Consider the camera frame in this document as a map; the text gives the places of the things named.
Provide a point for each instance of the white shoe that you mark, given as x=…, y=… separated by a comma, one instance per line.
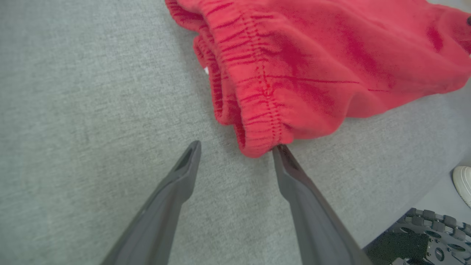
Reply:
x=463, y=182

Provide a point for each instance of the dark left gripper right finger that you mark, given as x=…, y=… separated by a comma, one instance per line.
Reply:
x=316, y=228

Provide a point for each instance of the red white striped shorts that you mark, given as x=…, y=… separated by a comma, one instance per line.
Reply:
x=312, y=66

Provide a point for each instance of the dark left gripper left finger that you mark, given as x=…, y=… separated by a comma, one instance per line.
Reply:
x=158, y=228

